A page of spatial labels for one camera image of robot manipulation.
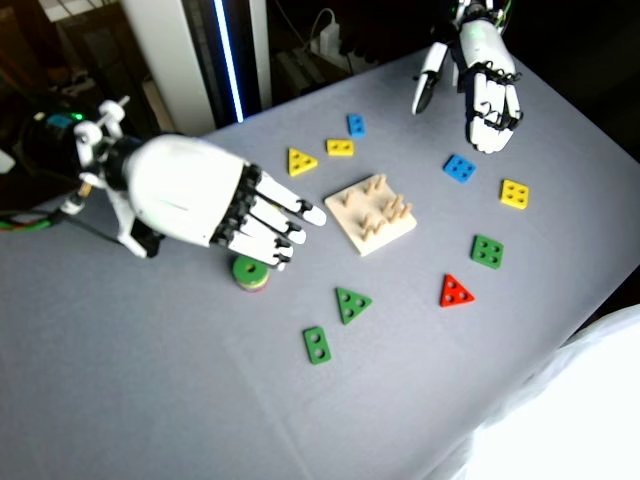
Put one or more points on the blue two-hole block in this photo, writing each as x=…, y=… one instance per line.
x=356, y=125

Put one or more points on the grey table cloth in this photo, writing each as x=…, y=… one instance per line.
x=150, y=375

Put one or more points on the yellow triangle block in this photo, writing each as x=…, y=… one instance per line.
x=300, y=162

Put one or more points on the white sheet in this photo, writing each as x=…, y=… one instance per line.
x=565, y=415

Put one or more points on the yellow square four-hole block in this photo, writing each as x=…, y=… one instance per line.
x=515, y=194

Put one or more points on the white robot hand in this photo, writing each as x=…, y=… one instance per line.
x=175, y=190
x=487, y=50

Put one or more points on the green round block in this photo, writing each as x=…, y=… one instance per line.
x=250, y=272

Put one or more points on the white power adapter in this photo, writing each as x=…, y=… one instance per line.
x=326, y=37

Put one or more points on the green two-hole block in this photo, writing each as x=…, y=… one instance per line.
x=317, y=345

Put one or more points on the blue light strip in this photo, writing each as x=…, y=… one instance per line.
x=227, y=55

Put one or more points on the white pillar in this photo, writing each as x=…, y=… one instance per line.
x=165, y=55

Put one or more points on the wooden peg board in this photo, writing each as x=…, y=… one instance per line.
x=357, y=220

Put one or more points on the blue square four-hole block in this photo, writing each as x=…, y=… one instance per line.
x=459, y=169

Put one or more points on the red triangle block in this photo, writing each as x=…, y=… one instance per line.
x=454, y=292

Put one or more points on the yellow two-hole block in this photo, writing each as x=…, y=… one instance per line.
x=340, y=147

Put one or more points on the green square four-hole block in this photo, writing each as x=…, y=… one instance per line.
x=486, y=252

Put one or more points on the green triangle block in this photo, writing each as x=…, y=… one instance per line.
x=350, y=304

